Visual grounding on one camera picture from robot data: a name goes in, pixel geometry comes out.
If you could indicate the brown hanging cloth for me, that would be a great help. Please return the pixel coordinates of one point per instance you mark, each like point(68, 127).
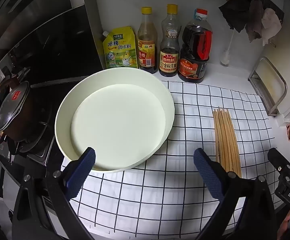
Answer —
point(254, 22)

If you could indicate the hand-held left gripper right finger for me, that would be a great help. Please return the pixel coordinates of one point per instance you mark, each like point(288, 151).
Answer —
point(207, 172)

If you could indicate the black glass range hood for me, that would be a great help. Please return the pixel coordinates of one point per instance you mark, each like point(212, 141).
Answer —
point(60, 42)

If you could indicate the person's right hand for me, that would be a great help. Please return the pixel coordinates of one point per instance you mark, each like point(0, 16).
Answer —
point(288, 221)

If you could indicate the white bottle brush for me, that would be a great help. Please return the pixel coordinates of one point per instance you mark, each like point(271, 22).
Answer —
point(225, 57)

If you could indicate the dark hanging cloth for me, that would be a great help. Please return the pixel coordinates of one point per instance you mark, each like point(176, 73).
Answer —
point(235, 15)

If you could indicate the pale hanging cloth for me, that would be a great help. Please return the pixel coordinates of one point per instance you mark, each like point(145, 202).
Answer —
point(271, 25)

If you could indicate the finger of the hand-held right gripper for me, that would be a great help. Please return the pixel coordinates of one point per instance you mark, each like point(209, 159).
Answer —
point(279, 160)

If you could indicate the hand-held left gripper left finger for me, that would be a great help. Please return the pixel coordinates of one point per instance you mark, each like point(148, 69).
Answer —
point(81, 172)

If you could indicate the white round plate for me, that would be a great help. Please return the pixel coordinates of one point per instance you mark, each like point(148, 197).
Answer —
point(120, 130)

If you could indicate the white black-checked cloth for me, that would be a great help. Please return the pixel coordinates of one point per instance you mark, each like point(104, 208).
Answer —
point(160, 192)

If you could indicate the yellow seasoning pouch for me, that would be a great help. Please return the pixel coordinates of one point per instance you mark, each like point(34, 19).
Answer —
point(121, 52)

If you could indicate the gas stove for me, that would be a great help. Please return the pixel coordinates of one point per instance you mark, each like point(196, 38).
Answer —
point(47, 152)

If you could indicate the vinegar bottle with yellow cap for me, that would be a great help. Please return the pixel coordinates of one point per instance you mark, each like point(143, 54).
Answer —
point(147, 52)

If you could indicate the pile of wooden chopsticks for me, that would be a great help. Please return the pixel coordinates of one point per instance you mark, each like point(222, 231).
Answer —
point(226, 142)

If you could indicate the dark saucepan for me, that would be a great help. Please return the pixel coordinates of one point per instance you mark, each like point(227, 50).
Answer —
point(32, 120)

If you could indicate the clear soy sauce bottle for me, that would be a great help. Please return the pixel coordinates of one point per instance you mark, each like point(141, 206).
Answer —
point(169, 60)

